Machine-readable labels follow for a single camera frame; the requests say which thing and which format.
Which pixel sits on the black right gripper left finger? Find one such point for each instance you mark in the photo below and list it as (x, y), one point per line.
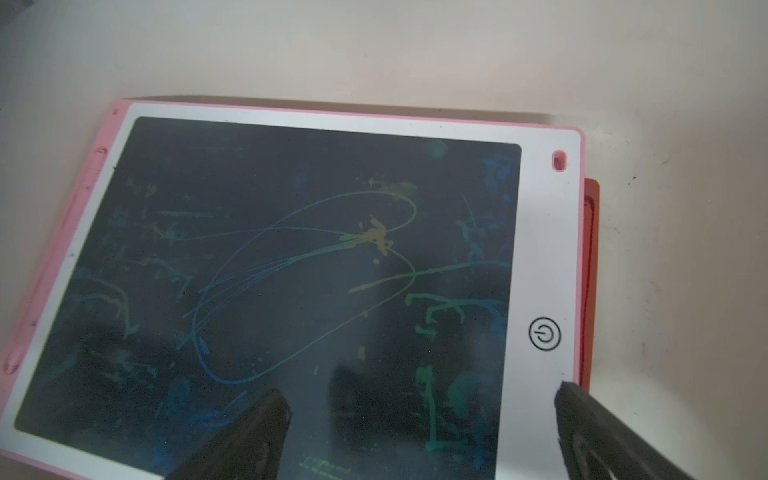
(240, 444)

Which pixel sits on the white plastic storage box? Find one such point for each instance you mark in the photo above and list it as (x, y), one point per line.
(671, 97)

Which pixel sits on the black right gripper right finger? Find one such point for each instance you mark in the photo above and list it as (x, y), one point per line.
(595, 444)

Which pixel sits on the pink writing tablet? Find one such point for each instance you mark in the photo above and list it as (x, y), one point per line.
(407, 289)
(589, 277)

